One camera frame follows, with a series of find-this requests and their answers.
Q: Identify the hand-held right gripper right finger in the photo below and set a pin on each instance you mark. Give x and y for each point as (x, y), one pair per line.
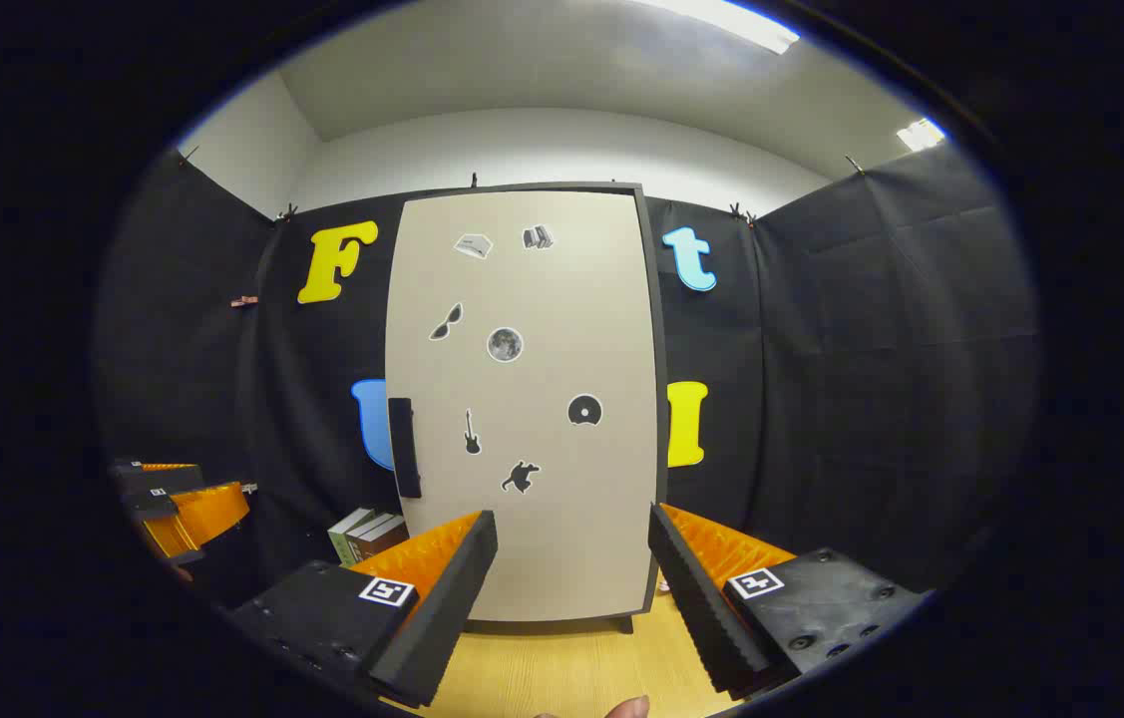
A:
(701, 608)

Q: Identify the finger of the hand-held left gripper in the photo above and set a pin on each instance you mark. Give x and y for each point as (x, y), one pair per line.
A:
(202, 514)
(168, 479)

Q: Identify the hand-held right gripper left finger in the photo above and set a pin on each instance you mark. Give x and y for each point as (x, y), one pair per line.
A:
(442, 608)

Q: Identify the beige cabinet door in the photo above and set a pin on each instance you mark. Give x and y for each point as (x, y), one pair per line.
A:
(542, 479)

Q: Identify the grey cabinet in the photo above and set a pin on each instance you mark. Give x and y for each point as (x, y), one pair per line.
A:
(662, 419)

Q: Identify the dark brown book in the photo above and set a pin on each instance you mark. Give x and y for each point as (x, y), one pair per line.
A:
(368, 536)

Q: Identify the green book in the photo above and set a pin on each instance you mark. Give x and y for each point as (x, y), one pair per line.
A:
(347, 534)

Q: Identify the black backdrop cloth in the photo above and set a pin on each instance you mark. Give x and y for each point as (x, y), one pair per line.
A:
(871, 379)

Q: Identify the small ceiling light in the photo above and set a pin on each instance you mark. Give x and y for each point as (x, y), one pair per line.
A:
(921, 134)

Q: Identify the long ceiling light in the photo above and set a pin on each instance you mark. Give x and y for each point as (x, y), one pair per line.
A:
(721, 22)

